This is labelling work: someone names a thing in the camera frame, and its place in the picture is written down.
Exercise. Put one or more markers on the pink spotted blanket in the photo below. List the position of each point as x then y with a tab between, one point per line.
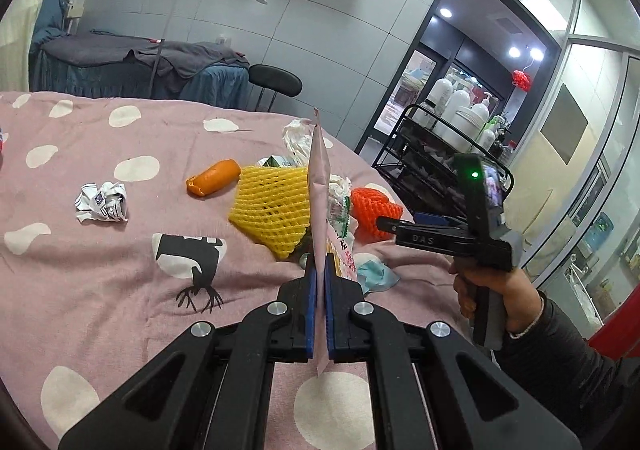
100	280

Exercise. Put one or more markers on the person's right forearm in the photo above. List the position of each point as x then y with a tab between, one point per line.
550	360

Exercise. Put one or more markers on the pink packet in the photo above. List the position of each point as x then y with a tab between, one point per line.
319	190

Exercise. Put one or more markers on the white green snack wrapper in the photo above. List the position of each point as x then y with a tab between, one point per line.
341	225

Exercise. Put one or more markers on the glass partition door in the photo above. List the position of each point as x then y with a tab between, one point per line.
600	130

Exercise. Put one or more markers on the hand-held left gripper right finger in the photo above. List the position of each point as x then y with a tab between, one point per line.
330	300

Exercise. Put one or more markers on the red glossy surface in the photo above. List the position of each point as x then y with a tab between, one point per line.
617	337

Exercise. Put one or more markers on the crumpled printed paper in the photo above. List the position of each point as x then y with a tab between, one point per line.
102	202

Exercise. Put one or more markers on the crumpled white tissue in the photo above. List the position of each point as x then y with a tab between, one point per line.
297	140

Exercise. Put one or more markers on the tall white bottle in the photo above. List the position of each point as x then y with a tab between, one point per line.
442	92

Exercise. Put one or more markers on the red foam fruit net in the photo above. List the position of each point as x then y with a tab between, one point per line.
370	212

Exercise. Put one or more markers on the yellow foam fruit net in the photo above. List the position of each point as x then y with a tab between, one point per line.
270	210

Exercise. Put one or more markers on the green carton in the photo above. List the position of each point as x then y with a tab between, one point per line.
272	161

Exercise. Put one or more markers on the white pump bottle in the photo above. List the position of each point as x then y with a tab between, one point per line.
481	112

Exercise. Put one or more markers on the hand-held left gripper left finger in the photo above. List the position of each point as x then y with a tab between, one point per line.
312	300

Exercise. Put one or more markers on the red hanging ornament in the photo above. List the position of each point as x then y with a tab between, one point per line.
521	80

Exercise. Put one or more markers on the massage bed with blue skirt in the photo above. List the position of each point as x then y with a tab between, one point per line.
210	85

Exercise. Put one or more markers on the white curtain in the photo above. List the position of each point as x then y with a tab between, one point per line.
17	30

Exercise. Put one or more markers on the dark grey blanket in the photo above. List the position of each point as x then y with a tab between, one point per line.
185	55

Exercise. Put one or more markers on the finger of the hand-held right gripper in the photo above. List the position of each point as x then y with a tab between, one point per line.
432	218
389	227

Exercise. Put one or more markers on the orange peel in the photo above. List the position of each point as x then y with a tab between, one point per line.
212	177

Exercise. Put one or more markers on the person's right hand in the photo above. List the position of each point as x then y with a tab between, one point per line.
520	290

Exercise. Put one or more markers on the black round stool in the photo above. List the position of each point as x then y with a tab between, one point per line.
275	77

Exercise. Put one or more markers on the large white tub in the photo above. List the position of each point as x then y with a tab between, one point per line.
457	127

